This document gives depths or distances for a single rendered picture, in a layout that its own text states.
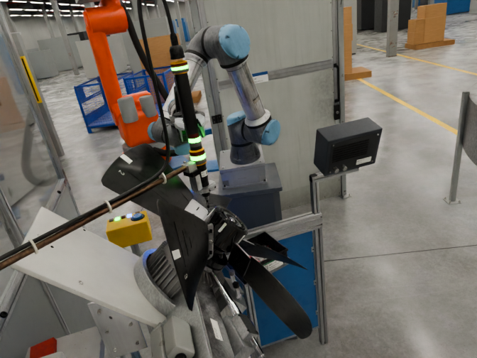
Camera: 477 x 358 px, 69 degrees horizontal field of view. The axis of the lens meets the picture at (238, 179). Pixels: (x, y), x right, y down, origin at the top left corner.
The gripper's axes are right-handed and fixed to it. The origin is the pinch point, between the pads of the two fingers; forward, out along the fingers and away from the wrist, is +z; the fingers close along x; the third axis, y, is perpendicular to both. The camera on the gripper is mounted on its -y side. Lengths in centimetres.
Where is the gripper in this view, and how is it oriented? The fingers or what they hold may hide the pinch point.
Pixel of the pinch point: (192, 123)
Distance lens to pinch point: 95.6
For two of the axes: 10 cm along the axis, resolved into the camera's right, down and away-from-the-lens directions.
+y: 1.4, 9.0, 4.1
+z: 2.7, 3.7, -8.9
